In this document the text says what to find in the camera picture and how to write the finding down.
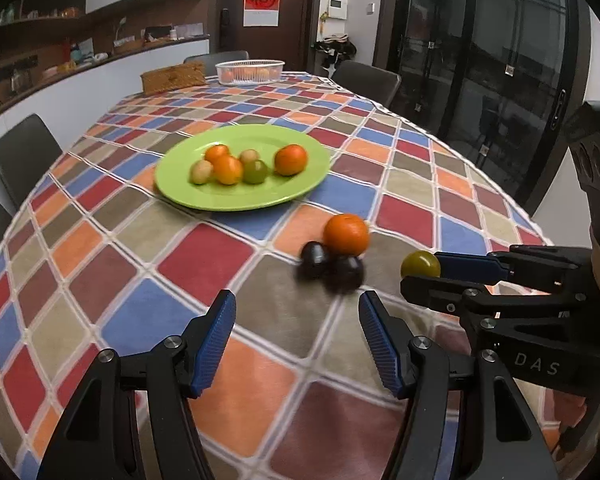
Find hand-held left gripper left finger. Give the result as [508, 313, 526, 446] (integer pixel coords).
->
[35, 289, 237, 480]

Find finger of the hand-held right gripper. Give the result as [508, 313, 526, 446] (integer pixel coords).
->
[400, 275, 587, 320]
[436, 244, 594, 292]

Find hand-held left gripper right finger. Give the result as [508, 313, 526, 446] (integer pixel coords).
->
[358, 290, 561, 480]

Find green round fruit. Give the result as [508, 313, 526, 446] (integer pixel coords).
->
[400, 251, 442, 279]
[242, 159, 270, 185]

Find dark purple plum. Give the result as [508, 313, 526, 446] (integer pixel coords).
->
[297, 241, 332, 280]
[325, 255, 366, 294]

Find green plate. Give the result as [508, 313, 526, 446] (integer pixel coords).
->
[153, 124, 331, 212]

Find checkered colourful tablecloth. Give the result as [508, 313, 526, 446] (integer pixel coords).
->
[0, 71, 600, 480]

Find black framed glass sliding door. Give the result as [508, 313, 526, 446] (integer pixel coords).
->
[375, 0, 593, 216]

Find white plastic basket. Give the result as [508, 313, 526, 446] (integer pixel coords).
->
[215, 59, 286, 86]

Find woven wicker box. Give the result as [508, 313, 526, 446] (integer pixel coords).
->
[140, 61, 207, 96]

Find white counter cabinet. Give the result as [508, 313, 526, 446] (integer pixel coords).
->
[0, 35, 212, 181]

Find dark brown door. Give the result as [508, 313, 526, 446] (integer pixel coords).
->
[212, 0, 321, 73]

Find wooden wall shelf unit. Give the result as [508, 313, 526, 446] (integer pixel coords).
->
[0, 0, 116, 96]

